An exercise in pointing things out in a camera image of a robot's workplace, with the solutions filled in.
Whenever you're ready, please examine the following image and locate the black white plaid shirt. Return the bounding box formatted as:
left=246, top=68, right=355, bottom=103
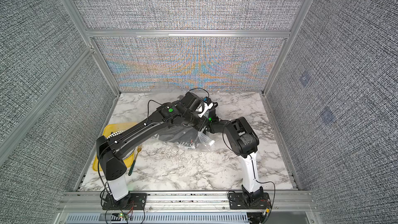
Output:
left=175, top=142, right=198, bottom=150

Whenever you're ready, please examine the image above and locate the green handled fork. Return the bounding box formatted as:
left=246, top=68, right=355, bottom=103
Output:
left=128, top=145, right=143, bottom=176

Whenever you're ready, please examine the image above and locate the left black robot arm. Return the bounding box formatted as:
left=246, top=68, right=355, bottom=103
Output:
left=96, top=92, right=218, bottom=201

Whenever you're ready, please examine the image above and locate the aluminium front rail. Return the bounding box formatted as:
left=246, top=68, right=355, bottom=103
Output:
left=56, top=190, right=319, bottom=213

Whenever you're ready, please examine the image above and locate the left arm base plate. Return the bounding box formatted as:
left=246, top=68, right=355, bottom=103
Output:
left=101, top=192, right=148, bottom=211

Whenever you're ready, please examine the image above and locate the white slotted cable duct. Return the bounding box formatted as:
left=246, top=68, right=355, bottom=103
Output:
left=65, top=212, right=250, bottom=224

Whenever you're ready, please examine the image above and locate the white patterned plate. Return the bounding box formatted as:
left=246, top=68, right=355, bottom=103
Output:
left=107, top=131, right=123, bottom=139

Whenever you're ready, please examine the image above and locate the yellow plastic tray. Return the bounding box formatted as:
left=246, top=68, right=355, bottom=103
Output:
left=92, top=123, right=137, bottom=172

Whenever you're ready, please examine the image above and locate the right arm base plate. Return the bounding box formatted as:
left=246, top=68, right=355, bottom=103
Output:
left=227, top=191, right=271, bottom=210

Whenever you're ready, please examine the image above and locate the clear plastic vacuum bag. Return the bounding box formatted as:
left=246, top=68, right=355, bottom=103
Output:
left=142, top=86, right=218, bottom=153

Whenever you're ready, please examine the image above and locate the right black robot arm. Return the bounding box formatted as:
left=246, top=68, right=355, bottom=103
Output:
left=208, top=117, right=263, bottom=202

